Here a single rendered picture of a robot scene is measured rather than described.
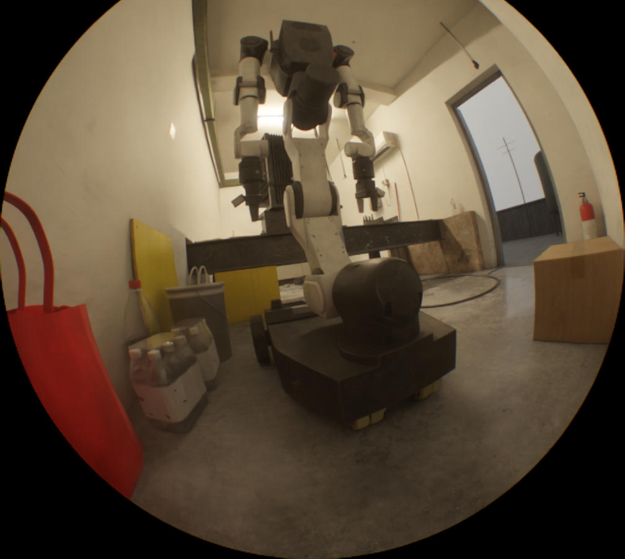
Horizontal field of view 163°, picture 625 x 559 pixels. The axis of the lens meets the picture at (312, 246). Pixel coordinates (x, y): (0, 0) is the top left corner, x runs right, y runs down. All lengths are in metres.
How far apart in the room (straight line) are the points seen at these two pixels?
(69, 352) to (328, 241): 0.71
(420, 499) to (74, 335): 0.57
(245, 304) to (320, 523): 1.57
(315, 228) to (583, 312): 0.92
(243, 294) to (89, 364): 1.44
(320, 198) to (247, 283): 1.11
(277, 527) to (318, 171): 0.92
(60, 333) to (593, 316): 1.12
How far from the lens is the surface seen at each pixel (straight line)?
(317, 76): 0.73
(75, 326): 0.43
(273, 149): 2.07
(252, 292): 1.72
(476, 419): 0.53
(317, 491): 0.43
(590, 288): 0.78
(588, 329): 0.82
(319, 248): 0.69
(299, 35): 1.01
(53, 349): 0.39
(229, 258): 1.81
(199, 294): 0.91
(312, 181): 0.79
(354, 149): 0.89
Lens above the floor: 0.36
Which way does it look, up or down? 5 degrees up
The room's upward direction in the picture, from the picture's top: 8 degrees counter-clockwise
